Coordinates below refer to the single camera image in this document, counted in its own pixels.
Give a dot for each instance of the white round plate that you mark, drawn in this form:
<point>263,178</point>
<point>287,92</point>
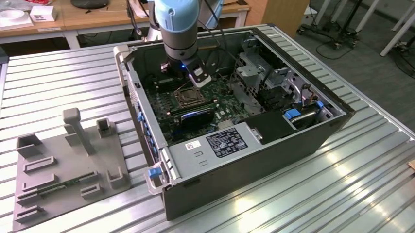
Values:
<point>12,17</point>

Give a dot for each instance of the metal drive cage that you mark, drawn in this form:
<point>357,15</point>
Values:
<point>250,70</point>

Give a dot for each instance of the CPU socket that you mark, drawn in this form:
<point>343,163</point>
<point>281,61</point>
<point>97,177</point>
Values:
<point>206,98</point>

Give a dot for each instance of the white cardboard box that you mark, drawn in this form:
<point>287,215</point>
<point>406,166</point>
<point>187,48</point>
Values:
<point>42,13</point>

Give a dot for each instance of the red packet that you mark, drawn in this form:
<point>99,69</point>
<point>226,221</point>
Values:
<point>39,2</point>

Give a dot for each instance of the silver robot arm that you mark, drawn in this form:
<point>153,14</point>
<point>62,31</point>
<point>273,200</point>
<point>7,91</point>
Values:
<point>179,36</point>

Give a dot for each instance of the grey power supply unit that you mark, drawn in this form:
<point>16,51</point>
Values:
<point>194,160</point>

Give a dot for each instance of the blue disk carrier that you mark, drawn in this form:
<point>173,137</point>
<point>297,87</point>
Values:
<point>291,114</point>

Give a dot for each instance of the black wheeled stand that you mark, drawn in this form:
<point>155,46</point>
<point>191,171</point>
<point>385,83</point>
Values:
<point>349,19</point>

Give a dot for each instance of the grey parts rack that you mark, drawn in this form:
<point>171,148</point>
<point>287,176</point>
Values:
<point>75,165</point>

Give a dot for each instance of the green motherboard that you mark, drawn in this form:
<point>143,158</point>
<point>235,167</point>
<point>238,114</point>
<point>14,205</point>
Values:
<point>234,106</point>

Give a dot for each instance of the black graphics card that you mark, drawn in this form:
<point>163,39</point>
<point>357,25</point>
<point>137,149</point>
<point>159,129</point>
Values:
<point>197,119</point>

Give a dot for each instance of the wooden desk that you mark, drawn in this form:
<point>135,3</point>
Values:
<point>103,17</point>

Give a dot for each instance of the small wooden block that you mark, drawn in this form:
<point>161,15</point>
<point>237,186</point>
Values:
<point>411,166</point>

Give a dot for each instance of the blue case latch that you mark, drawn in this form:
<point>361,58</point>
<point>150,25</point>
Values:
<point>154,172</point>

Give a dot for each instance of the green RAM stick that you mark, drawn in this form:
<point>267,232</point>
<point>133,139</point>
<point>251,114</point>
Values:
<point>56,188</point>

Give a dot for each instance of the small blue clip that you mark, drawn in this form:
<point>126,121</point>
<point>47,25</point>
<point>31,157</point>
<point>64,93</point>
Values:
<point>319,104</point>

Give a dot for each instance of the silver CPU chip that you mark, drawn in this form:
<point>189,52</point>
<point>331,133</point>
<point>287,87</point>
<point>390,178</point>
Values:
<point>189,96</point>

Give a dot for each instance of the black round stand base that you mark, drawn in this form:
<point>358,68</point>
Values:
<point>89,3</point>

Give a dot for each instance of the black and grey PC case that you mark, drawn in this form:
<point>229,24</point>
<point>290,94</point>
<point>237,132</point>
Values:
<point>243,184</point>

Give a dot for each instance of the wooden cabinet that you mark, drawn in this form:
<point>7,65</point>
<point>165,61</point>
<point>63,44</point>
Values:
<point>282,17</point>

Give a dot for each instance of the white table frame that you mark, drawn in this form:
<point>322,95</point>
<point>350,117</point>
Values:
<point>394,38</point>

